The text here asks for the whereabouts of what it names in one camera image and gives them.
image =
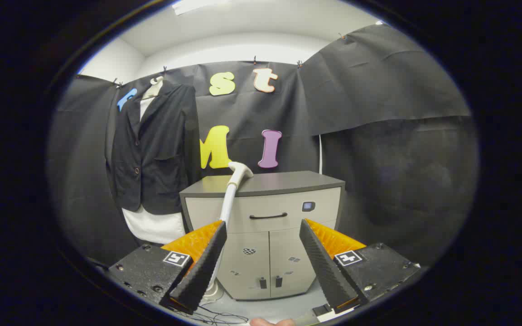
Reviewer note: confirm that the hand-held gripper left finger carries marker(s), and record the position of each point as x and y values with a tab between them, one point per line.
200	271

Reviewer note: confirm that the white garment steamer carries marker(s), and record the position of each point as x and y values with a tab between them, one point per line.
229	199

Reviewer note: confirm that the black backdrop cloth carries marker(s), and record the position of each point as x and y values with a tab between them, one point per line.
252	113

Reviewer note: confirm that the row of black cloth clips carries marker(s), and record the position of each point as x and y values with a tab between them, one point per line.
254	59

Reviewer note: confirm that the white shirt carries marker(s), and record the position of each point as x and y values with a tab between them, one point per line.
157	226

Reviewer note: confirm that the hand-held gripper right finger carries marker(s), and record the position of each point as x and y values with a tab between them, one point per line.
324	267

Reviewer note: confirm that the black suit jacket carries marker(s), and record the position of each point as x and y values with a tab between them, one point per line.
161	136

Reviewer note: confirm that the grey cabinet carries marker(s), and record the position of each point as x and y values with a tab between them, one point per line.
265	253

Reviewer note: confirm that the large ceiling light panel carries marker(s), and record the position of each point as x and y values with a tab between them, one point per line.
197	6

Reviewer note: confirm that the white plastic hanger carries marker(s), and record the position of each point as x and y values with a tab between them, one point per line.
154	88

